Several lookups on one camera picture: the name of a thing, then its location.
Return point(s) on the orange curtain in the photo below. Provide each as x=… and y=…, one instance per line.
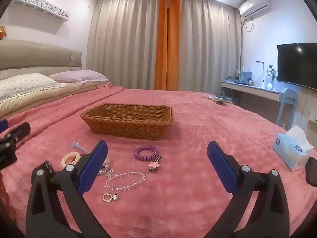
x=167, y=42

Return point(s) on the blue hair clip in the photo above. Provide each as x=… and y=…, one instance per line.
x=74, y=144

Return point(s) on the brown wicker basket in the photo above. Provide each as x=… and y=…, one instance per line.
x=128, y=129

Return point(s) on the desk lamp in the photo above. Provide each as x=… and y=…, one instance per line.
x=260, y=61

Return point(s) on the white air conditioner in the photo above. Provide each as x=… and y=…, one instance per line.
x=253, y=6

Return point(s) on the low white cabinet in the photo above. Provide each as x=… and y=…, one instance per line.
x=307, y=119

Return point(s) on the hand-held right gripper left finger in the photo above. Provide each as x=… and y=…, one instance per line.
x=92, y=168

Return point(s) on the light blue chair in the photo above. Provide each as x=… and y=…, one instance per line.
x=289, y=96

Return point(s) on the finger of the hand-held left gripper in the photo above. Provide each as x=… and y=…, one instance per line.
x=2, y=125
x=21, y=129

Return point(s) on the blue tissue box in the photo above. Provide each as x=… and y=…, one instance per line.
x=289, y=153

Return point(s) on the pink star hair clip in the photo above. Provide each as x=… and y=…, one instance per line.
x=152, y=164

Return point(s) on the purple pillow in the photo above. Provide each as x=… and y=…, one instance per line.
x=79, y=75

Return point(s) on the flower vase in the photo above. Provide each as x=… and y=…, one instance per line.
x=268, y=79

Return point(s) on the white floral pillow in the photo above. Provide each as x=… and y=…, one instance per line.
x=24, y=84

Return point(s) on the white wall shelf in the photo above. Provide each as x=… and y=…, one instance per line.
x=42, y=5

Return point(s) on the booklets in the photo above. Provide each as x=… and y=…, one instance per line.
x=218, y=99

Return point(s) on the white air conditioner pipe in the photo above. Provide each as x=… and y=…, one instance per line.
x=242, y=49

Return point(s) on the black phone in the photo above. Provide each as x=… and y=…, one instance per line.
x=311, y=172

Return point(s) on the beige quilt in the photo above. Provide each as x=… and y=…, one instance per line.
x=49, y=96

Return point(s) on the black television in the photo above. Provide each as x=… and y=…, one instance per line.
x=297, y=64

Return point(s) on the beige padded headboard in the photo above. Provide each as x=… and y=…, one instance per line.
x=37, y=54

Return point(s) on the square pendant charm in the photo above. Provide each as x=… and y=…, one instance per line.
x=114, y=197

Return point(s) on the plush toy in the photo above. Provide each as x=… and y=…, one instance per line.
x=2, y=32

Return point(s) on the beige curtain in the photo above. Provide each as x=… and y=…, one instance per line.
x=118, y=42
x=210, y=47

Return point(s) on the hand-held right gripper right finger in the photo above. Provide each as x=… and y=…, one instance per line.
x=223, y=168

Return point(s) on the white desk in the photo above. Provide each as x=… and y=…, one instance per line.
x=250, y=87

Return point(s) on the books on desk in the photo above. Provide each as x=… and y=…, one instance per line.
x=246, y=75

